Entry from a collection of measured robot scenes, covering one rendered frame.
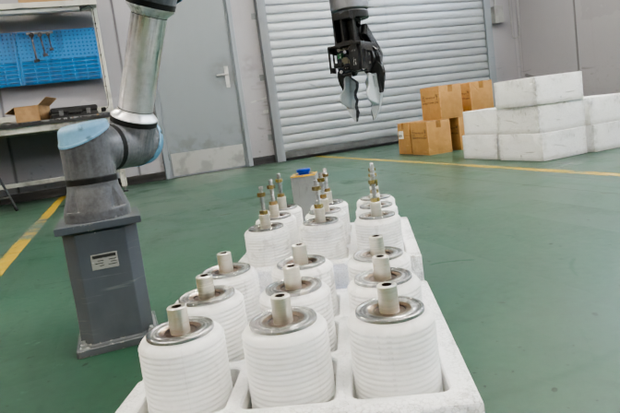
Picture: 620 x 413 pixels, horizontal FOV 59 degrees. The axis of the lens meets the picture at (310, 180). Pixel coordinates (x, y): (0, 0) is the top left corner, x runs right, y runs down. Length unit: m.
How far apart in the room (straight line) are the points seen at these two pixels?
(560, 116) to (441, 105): 1.42
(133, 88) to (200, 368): 0.92
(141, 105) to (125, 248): 0.35
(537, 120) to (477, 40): 4.17
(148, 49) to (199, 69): 4.98
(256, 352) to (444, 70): 7.00
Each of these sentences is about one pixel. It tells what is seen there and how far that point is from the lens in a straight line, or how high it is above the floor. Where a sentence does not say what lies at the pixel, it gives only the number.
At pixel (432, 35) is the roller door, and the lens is 7.48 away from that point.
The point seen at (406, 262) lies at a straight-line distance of 0.82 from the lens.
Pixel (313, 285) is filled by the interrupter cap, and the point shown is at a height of 0.25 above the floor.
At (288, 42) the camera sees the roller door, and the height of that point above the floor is 1.36.
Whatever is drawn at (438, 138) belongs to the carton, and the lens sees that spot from 5.02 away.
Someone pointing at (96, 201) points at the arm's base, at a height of 0.34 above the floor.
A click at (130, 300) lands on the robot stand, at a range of 1.37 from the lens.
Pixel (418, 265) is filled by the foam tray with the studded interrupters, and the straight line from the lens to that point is 1.10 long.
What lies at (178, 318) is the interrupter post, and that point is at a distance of 0.64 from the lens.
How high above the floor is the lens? 0.47
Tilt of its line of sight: 7 degrees down
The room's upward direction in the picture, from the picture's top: 7 degrees counter-clockwise
